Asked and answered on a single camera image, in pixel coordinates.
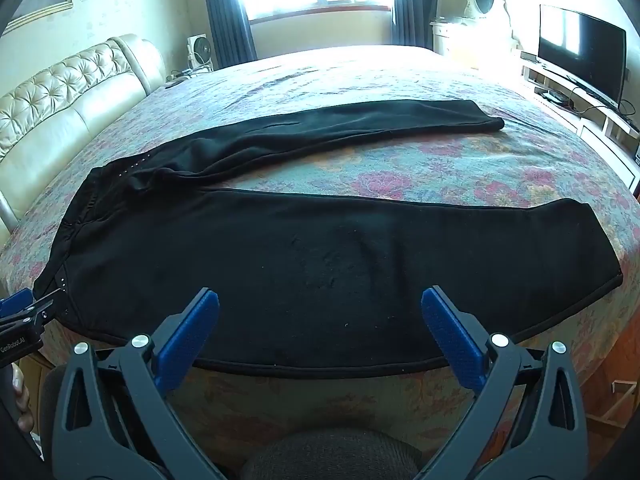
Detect small wooden stool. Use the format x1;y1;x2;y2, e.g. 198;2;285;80
587;380;640;431

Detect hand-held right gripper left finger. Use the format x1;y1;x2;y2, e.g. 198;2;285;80
52;287;236;480

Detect dark grey fabric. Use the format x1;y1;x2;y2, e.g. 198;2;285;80
240;427;426;480

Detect cream tufted leather headboard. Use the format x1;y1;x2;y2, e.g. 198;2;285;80
0;34;167;233

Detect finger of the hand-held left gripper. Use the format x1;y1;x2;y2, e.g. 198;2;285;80
0;288;55;333

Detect white television stand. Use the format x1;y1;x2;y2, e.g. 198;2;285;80
520;57;640;196

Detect black flat television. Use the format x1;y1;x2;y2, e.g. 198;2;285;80
537;4;628;108

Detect person's left hand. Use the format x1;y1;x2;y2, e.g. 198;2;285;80
11;364;32;433

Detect black pants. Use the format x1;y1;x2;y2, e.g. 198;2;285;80
32;99;624;380

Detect cream dresser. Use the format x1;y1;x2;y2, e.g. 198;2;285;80
430;17;521;68

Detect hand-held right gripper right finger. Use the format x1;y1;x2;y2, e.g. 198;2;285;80
415;285;588;480

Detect bed with floral blanket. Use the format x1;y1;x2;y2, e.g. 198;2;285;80
0;47;640;461

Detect white box fan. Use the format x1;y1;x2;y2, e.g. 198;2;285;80
186;34;216;72

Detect tangle of cables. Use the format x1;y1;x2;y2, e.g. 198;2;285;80
165;67;201;86

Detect dark blue curtain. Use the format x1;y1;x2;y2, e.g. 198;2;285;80
390;0;441;51
200;0;258;68

